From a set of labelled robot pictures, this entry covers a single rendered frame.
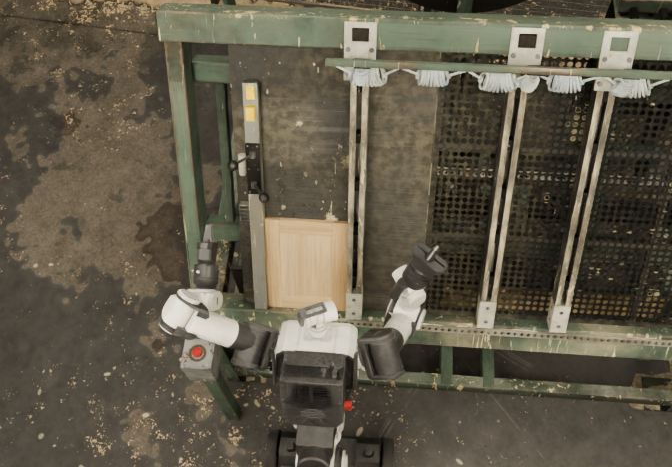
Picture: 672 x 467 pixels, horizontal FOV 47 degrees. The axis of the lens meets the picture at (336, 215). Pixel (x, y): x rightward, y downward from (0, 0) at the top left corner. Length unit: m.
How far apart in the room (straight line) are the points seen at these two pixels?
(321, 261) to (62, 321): 1.80
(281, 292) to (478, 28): 1.28
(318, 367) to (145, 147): 2.53
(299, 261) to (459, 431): 1.35
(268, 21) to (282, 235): 0.84
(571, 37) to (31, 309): 3.08
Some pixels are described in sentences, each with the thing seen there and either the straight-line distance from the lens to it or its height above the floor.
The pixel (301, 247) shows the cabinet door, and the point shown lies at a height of 1.14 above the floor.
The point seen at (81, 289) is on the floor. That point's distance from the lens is 4.34.
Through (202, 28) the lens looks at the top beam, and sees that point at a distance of 2.51.
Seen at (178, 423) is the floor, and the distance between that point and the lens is 3.95.
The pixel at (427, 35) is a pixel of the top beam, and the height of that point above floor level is 1.93.
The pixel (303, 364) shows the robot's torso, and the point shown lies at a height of 1.40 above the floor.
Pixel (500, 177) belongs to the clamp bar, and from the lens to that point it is 2.68.
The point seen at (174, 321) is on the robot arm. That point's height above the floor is 1.52.
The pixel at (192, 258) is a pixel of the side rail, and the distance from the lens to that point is 2.99.
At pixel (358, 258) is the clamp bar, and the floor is 1.17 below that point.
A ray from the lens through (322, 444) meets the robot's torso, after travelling 2.73.
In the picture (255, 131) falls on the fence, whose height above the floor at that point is 1.57.
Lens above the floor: 3.74
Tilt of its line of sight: 61 degrees down
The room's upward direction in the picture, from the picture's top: 4 degrees counter-clockwise
